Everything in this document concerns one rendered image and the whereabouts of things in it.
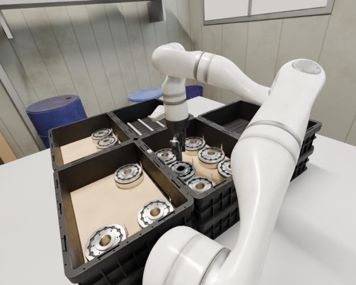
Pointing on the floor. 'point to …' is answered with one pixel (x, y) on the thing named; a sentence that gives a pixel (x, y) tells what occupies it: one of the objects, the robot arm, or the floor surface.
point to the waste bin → (194, 91)
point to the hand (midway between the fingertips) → (181, 152)
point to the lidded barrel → (137, 96)
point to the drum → (55, 114)
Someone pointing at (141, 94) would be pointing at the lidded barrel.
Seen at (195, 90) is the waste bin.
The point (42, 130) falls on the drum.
